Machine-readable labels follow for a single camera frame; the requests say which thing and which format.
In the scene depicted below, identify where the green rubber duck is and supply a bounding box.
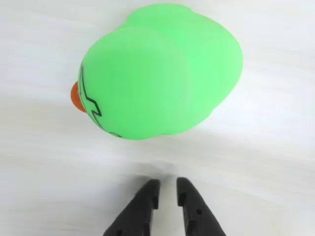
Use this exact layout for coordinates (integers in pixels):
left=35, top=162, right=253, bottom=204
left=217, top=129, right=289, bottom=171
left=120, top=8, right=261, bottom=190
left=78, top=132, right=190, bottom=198
left=70, top=0, right=244, bottom=141

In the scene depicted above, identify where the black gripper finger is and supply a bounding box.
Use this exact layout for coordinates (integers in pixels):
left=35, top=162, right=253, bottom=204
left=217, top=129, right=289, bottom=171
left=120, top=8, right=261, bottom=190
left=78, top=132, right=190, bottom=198
left=102, top=178, right=161, bottom=236
left=176, top=177, right=227, bottom=236

